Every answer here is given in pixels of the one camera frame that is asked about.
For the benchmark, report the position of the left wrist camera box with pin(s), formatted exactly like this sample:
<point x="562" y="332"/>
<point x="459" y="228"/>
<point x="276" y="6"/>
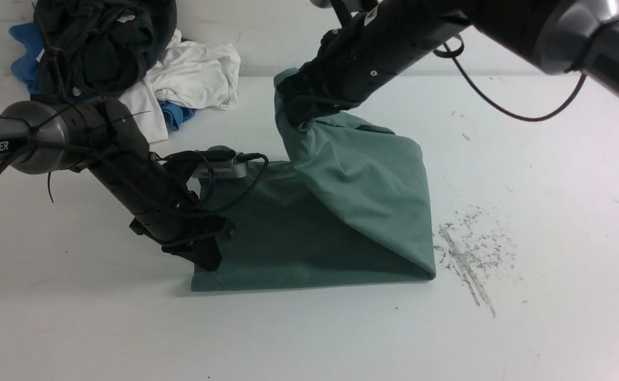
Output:
<point x="218" y="162"/>

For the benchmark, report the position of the black crumpled garment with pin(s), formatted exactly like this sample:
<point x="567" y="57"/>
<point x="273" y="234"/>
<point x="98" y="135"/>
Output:
<point x="107" y="46"/>

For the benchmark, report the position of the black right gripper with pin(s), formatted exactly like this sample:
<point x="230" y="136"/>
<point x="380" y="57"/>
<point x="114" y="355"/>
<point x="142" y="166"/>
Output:
<point x="376" y="41"/>

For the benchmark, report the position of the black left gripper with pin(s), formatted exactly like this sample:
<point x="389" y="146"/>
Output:
<point x="163" y="208"/>

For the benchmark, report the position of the white crumpled garment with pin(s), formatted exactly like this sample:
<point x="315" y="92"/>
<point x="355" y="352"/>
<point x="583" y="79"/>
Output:
<point x="188" y="77"/>

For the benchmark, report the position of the blue crumpled garment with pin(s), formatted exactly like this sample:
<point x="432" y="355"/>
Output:
<point x="26" y="58"/>

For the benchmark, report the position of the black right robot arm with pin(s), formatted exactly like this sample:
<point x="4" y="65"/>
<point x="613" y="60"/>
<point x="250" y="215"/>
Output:
<point x="556" y="37"/>

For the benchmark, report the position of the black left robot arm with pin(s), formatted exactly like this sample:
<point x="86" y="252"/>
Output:
<point x="101" y="136"/>

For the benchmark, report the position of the green long-sleeve top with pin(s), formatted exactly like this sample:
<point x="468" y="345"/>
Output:
<point x="351" y="206"/>

